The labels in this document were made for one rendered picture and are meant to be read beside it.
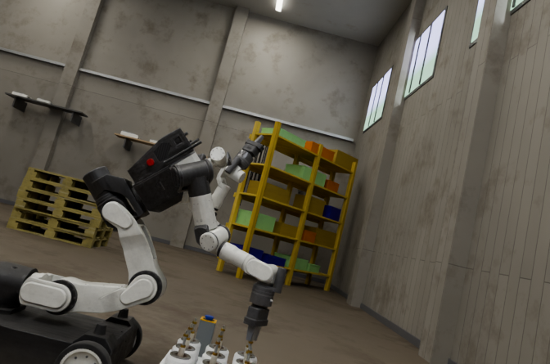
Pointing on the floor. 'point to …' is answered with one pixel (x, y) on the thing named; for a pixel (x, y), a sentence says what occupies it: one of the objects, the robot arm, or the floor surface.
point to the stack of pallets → (72, 217)
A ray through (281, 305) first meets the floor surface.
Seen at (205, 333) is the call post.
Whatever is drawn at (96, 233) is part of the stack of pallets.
